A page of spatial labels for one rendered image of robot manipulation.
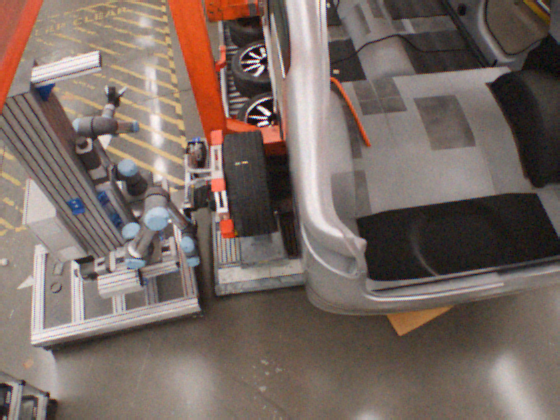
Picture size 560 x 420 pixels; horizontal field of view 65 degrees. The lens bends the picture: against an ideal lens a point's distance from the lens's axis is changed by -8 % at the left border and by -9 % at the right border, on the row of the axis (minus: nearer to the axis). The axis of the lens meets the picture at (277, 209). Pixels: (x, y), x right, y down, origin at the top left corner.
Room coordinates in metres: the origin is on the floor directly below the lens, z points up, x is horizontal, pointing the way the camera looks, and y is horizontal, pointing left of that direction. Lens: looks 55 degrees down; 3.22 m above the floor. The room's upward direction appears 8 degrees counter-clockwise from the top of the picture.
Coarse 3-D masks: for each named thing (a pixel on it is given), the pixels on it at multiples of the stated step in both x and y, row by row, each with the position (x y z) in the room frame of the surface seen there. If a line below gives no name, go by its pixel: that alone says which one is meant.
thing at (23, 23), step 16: (0, 0) 0.46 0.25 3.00; (16, 0) 0.45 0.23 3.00; (32, 0) 0.46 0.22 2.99; (0, 16) 0.42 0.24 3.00; (16, 16) 0.42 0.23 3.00; (32, 16) 0.44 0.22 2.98; (0, 32) 0.39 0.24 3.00; (16, 32) 0.39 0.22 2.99; (0, 48) 0.37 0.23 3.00; (16, 48) 0.38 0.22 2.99; (0, 64) 0.34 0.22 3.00; (16, 64) 0.36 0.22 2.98; (0, 80) 0.33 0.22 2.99; (0, 96) 0.31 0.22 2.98; (0, 112) 0.30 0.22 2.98
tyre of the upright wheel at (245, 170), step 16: (224, 144) 1.92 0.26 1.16; (240, 144) 1.89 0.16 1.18; (256, 144) 1.88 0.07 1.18; (224, 160) 1.80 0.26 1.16; (240, 160) 1.78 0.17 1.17; (256, 160) 1.77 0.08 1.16; (240, 176) 1.69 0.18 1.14; (256, 176) 1.68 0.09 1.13; (240, 192) 1.62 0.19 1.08; (256, 192) 1.61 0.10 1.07; (240, 208) 1.57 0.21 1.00; (256, 208) 1.56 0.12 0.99; (272, 208) 1.82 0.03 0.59; (240, 224) 1.53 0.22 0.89; (256, 224) 1.52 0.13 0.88; (272, 224) 1.53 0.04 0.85
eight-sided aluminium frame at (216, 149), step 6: (222, 144) 2.04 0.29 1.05; (216, 150) 1.93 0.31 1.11; (222, 150) 1.95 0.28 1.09; (222, 162) 1.85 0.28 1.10; (216, 174) 1.74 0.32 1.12; (222, 174) 1.74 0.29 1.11; (216, 192) 1.67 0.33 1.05; (222, 192) 1.66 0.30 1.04; (216, 198) 1.64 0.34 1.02; (222, 198) 1.64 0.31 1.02; (228, 198) 1.93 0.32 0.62; (222, 210) 1.59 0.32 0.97; (228, 210) 1.60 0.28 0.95; (222, 216) 1.60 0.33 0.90; (228, 216) 1.58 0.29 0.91; (234, 228) 1.64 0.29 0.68
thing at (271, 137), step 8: (232, 120) 2.46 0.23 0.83; (232, 128) 2.38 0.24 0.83; (240, 128) 2.40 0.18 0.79; (248, 128) 2.43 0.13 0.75; (256, 128) 2.46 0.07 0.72; (264, 128) 2.48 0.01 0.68; (272, 128) 2.47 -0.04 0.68; (264, 136) 2.40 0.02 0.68; (272, 136) 2.39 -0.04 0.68; (264, 144) 2.33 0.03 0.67; (272, 144) 2.34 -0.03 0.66; (280, 144) 2.34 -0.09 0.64; (272, 152) 2.34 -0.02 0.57; (280, 152) 2.34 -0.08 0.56
